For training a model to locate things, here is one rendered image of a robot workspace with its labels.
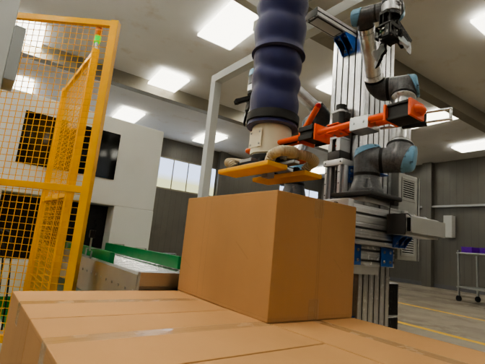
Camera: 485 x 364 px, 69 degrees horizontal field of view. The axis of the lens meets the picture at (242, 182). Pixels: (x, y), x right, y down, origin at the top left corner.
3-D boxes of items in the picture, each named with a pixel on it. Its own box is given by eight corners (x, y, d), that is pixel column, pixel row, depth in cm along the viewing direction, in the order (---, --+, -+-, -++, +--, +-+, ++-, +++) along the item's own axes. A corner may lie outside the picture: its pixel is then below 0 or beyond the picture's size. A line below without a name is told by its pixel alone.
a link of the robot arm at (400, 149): (381, 178, 163) (389, 88, 186) (417, 178, 156) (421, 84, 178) (377, 165, 154) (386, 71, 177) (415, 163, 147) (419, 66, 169)
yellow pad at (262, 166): (217, 173, 154) (219, 162, 155) (236, 178, 160) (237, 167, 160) (267, 165, 126) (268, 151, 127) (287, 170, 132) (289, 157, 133)
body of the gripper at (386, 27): (374, 41, 139) (374, 14, 141) (387, 50, 144) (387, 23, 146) (391, 33, 133) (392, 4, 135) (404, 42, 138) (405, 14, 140)
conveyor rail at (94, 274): (39, 263, 326) (42, 243, 330) (45, 263, 330) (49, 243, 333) (130, 322, 145) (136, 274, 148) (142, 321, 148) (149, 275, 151)
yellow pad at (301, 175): (251, 181, 165) (252, 171, 165) (268, 185, 170) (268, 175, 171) (304, 174, 137) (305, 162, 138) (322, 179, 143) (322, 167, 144)
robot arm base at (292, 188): (294, 202, 213) (295, 186, 215) (312, 201, 200) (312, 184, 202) (274, 198, 205) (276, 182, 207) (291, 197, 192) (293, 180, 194)
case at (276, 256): (177, 289, 152) (188, 198, 159) (250, 289, 175) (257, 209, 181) (267, 323, 104) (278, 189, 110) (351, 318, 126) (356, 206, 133)
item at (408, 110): (382, 120, 103) (382, 104, 103) (396, 127, 107) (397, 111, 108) (410, 113, 96) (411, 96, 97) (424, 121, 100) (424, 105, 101)
